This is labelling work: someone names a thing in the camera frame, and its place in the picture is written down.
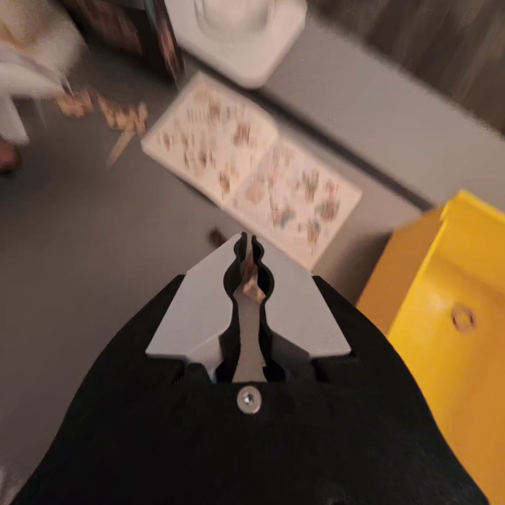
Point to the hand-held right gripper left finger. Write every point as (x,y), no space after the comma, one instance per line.
(189,315)

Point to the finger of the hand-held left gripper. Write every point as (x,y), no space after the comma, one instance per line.
(27,75)

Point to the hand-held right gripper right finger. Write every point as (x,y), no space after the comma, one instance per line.
(303,315)

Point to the long slotted wooden model part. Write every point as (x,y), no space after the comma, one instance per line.
(252,288)

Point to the wooden model assembly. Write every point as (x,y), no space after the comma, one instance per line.
(114,114)

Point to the black model kit box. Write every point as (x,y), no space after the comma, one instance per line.
(118,35)

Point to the white cardboard box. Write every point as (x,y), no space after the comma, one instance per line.
(35,23)

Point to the flat wooden strip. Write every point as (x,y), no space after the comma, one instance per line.
(118,148)

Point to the open instruction booklet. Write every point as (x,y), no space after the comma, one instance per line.
(252,165)

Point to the yellow plastic bin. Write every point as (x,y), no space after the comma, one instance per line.
(453,374)

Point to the white rounded board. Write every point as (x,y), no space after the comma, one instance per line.
(236,51)

